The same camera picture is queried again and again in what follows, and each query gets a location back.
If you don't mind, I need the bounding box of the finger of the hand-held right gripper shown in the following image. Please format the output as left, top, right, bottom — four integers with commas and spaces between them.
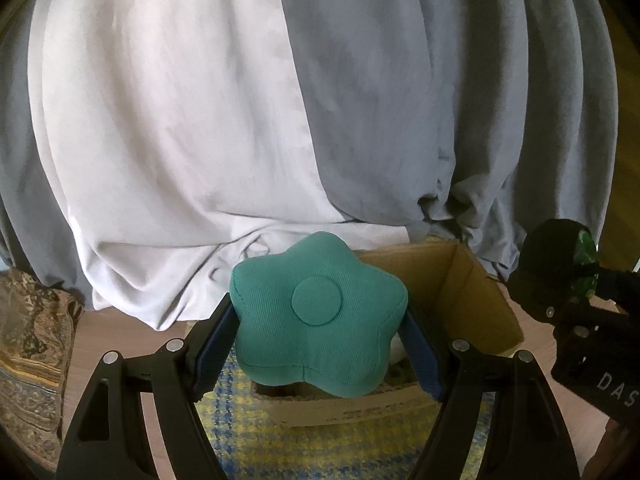
506, 270, 568, 327
592, 265, 640, 310

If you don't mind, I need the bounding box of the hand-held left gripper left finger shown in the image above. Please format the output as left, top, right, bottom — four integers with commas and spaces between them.
55, 292, 242, 480

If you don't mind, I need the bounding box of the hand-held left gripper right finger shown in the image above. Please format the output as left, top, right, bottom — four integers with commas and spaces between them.
397, 310, 581, 480

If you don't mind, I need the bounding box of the black and green ball toy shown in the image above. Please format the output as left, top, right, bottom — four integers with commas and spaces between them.
519, 218, 600, 306

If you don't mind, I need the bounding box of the cardboard box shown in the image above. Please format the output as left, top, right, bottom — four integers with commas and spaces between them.
249, 240, 525, 429

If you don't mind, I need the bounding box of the teal flower cushion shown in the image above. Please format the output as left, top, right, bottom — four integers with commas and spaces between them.
229, 231, 409, 400

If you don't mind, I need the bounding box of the yellow and blue plaid mat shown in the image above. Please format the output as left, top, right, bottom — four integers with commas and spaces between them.
197, 352, 497, 480

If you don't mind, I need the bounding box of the patterned brown cushion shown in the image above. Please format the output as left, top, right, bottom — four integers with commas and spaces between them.
0, 269, 85, 467

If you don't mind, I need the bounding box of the white curtain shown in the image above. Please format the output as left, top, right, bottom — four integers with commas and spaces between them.
27, 0, 417, 332

